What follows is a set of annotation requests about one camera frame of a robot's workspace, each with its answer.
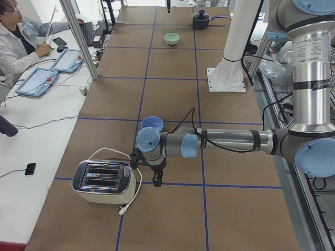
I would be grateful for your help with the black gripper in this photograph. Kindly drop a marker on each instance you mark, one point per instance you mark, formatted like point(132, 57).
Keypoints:
point(158, 168)

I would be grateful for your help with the blue bowl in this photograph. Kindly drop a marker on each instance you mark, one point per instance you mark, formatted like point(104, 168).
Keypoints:
point(154, 122)

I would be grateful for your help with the green bowl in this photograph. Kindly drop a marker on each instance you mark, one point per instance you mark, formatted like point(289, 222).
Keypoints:
point(172, 38)

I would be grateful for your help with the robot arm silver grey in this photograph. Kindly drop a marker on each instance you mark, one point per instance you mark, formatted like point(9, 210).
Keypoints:
point(308, 142)

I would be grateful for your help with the cream toaster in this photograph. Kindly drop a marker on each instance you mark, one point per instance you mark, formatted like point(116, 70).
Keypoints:
point(104, 181)

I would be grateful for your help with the small black square device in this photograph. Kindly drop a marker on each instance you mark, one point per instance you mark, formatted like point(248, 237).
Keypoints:
point(30, 169)

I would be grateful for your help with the blue teach pendant tablet far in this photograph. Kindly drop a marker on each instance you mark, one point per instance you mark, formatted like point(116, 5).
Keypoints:
point(68, 61)

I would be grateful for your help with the blue teach pendant tablet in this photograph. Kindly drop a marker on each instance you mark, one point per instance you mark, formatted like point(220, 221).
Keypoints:
point(37, 83)
point(68, 61)

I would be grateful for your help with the blue teach pendant tablet near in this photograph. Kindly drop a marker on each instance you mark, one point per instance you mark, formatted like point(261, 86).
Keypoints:
point(37, 83)

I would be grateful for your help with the black computer mouse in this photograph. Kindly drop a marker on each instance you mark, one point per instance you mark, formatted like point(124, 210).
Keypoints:
point(61, 48)

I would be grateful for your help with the black keyboard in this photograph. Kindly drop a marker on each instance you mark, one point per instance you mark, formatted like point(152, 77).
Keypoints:
point(87, 31)

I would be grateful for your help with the black smartphone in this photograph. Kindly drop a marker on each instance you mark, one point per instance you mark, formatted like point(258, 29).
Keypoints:
point(59, 41)

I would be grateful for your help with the dark blue pot with lid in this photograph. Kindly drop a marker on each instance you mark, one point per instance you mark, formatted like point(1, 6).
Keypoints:
point(201, 19)

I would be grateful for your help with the crumpled clear plastic bag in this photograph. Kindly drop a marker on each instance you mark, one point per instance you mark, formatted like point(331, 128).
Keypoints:
point(274, 69)

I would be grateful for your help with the seated person in white coat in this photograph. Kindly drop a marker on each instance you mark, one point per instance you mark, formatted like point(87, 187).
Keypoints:
point(20, 47)

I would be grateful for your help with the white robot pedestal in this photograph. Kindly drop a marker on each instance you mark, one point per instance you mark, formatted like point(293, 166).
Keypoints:
point(227, 76)

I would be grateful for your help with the aluminium frame post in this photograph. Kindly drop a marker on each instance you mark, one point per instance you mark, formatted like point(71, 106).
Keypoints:
point(78, 36)

